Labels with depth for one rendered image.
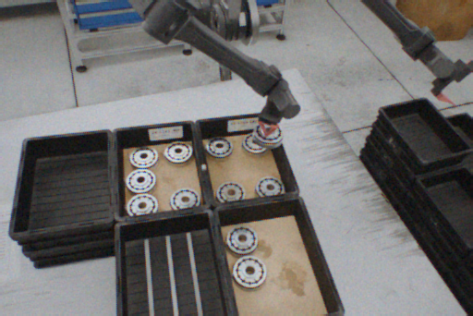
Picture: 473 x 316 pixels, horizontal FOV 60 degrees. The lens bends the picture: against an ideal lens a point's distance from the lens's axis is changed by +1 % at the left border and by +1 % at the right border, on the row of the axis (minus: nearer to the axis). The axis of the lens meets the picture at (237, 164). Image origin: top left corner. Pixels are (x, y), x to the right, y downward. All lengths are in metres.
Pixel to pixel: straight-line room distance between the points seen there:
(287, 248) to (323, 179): 0.45
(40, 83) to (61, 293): 2.13
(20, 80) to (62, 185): 1.95
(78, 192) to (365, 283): 1.04
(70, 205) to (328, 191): 0.97
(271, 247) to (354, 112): 1.92
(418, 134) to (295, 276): 1.30
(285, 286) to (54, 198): 0.83
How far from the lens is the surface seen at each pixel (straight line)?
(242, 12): 1.63
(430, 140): 2.37
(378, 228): 1.64
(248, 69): 1.09
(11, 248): 1.63
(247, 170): 1.51
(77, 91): 3.21
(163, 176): 1.50
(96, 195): 1.50
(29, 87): 3.35
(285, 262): 1.33
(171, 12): 0.91
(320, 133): 1.88
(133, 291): 1.30
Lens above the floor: 2.02
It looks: 51 degrees down
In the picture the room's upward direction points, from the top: 5 degrees clockwise
